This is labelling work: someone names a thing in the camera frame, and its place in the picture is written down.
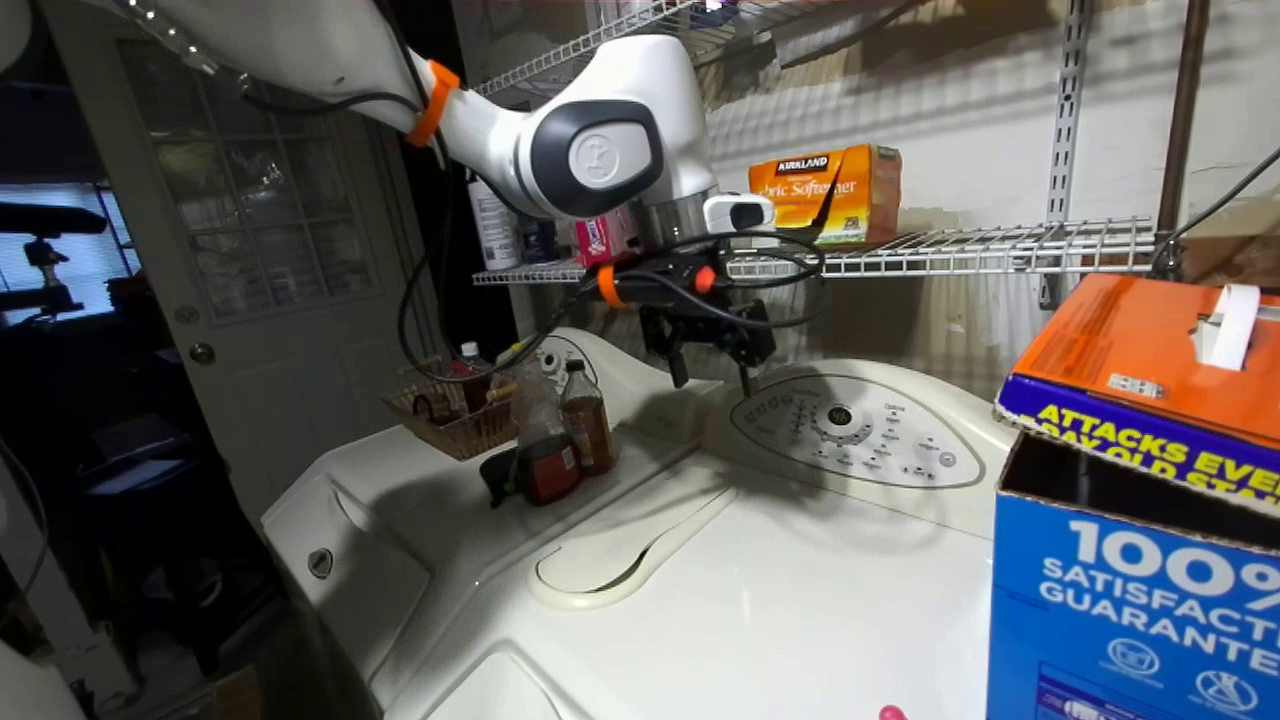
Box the white top-load washing machine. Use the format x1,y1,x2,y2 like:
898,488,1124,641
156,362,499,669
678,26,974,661
257,324,694,687
363,353,1023,720

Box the brown vertical pole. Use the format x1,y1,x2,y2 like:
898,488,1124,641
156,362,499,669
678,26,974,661
1148,0,1216,281

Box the black camera on tripod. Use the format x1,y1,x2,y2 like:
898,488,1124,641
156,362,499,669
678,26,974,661
0,195,110,324

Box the orange and black carton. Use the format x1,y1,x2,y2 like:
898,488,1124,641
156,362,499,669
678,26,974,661
744,141,909,251

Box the slotted metal shelf upright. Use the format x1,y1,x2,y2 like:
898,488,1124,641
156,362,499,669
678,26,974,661
1040,0,1097,313

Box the white wire shelf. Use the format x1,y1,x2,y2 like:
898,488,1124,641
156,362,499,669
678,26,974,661
470,215,1162,294
470,0,712,102

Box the blue cardboard detergent box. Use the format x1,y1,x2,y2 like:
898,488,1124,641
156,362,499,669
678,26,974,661
983,271,1280,720

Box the tall white plastic bottle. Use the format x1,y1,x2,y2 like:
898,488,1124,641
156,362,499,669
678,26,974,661
462,176,529,271

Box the wire basket wooden handles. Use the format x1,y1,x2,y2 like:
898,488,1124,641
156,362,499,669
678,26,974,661
389,355,522,466

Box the amber bottle black cap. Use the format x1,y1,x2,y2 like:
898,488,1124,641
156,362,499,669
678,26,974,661
556,355,619,479

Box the dark cylindrical canister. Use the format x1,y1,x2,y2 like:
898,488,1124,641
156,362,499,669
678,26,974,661
522,215,572,269

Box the red lid spice jar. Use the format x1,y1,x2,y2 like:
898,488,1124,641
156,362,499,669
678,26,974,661
442,355,495,415

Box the white panelled door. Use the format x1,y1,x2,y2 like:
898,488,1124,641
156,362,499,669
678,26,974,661
44,0,451,516

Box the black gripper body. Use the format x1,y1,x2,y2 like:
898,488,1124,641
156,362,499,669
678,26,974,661
641,255,781,363

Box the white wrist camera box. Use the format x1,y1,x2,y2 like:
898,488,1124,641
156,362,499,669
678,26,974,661
700,194,781,242

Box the pink cardboard box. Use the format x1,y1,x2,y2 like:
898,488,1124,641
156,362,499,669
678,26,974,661
572,208,641,271

